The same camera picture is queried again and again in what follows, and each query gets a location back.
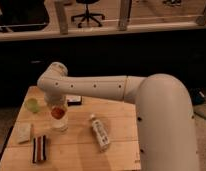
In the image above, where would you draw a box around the red apple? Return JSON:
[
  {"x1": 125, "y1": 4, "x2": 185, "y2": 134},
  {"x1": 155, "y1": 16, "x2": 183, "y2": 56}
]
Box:
[{"x1": 51, "y1": 106, "x2": 65, "y2": 119}]

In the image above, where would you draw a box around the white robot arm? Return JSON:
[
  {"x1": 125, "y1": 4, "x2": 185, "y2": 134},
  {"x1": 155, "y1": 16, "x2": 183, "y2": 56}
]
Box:
[{"x1": 37, "y1": 62, "x2": 200, "y2": 171}]

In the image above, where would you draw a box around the green plastic cup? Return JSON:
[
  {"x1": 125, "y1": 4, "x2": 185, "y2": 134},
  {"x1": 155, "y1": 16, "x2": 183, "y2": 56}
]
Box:
[{"x1": 24, "y1": 98, "x2": 40, "y2": 113}]

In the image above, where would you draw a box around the black red rectangular box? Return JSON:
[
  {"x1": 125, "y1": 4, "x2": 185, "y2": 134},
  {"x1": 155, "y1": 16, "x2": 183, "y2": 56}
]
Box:
[{"x1": 67, "y1": 96, "x2": 82, "y2": 106}]

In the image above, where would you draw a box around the white sponge block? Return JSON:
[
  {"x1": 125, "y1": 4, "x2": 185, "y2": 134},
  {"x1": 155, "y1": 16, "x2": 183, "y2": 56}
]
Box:
[{"x1": 16, "y1": 123, "x2": 32, "y2": 143}]

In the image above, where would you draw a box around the white plastic bottle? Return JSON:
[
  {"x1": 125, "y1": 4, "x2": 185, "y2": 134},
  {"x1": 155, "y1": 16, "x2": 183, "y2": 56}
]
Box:
[{"x1": 90, "y1": 114, "x2": 110, "y2": 151}]

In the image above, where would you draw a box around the black office chair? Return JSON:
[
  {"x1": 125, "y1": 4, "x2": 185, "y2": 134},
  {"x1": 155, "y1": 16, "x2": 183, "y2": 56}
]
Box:
[{"x1": 71, "y1": 0, "x2": 105, "y2": 28}]

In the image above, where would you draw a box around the wooden post left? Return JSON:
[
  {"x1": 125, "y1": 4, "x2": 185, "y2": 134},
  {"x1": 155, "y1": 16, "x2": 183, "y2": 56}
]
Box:
[{"x1": 54, "y1": 0, "x2": 68, "y2": 34}]

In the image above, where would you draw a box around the wooden post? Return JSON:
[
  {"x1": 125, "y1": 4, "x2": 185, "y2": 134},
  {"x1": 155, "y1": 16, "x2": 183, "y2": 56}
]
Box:
[
  {"x1": 118, "y1": 0, "x2": 132, "y2": 31},
  {"x1": 196, "y1": 5, "x2": 206, "y2": 26},
  {"x1": 54, "y1": 0, "x2": 68, "y2": 34}
]

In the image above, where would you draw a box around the wooden post middle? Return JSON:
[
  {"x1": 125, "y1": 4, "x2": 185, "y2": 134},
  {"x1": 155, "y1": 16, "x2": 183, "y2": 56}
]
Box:
[{"x1": 118, "y1": 0, "x2": 132, "y2": 31}]

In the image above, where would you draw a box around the wooden post right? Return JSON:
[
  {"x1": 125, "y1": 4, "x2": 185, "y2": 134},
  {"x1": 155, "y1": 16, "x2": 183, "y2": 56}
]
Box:
[{"x1": 196, "y1": 5, "x2": 206, "y2": 26}]

